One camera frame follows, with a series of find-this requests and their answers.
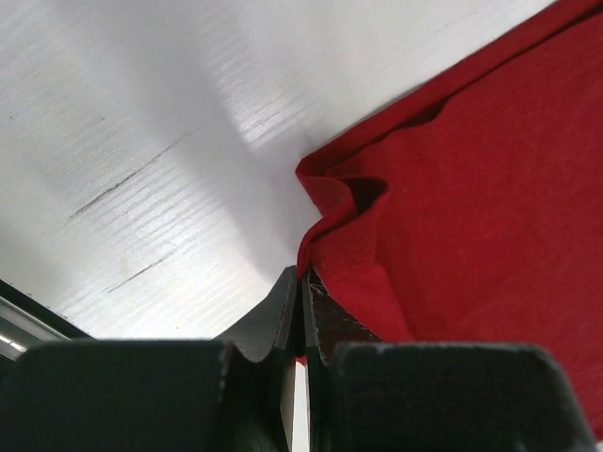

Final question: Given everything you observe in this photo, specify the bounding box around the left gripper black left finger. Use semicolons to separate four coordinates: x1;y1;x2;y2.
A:
1;267;298;451

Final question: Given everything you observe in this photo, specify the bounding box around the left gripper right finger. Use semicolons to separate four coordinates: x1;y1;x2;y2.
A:
301;270;596;451

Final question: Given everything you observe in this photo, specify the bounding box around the dark red t shirt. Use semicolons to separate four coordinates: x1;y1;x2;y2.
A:
296;1;602;435

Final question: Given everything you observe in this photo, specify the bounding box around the aluminium rail frame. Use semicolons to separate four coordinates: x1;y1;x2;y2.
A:
1;281;91;361

